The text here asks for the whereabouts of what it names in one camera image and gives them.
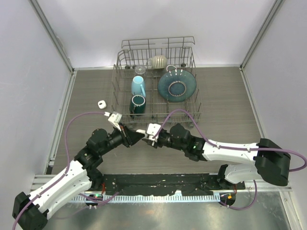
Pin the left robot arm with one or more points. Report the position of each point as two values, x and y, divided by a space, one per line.
33 211

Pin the wire dish rack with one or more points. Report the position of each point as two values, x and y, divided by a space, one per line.
178 52

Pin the small white-rimmed bowl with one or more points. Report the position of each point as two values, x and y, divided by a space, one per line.
170 67

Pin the light blue mug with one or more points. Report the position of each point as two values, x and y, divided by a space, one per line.
138 86

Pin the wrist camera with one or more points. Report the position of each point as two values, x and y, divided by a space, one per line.
114 119
151 132

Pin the clear glass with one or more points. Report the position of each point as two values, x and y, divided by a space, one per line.
140 69

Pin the small white charging case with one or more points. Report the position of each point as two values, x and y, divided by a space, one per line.
102 104

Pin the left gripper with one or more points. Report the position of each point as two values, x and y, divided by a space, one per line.
129 137

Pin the large teal plate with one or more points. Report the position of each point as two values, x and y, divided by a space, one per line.
177 85

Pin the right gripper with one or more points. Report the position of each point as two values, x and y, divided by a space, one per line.
158 143

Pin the striped ceramic mug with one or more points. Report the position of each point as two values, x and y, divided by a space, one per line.
157 62

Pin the white slotted cable duct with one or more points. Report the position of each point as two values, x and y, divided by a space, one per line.
177 197

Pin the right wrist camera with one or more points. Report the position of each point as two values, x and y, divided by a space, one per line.
151 132

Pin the dark teal mug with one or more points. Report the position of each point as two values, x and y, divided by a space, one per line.
137 105

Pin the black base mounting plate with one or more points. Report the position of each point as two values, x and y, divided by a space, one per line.
190 184

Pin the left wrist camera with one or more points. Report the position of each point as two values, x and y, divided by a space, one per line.
114 119

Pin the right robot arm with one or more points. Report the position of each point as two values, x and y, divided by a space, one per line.
263 160

